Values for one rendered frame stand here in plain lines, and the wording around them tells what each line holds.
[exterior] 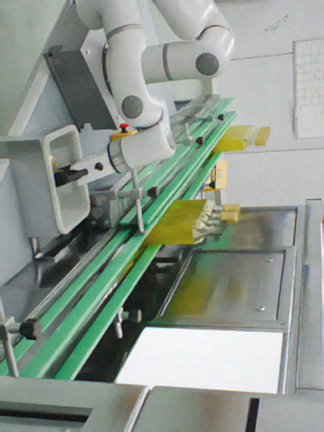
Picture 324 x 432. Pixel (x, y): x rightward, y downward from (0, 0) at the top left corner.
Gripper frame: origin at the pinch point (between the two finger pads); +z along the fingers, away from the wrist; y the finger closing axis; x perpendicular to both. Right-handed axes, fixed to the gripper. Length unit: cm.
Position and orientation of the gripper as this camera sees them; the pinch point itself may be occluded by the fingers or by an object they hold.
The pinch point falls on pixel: (60, 176)
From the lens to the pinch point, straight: 131.9
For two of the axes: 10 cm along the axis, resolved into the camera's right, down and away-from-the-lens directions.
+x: -3.6, -9.0, -2.6
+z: -9.0, 2.6, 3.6
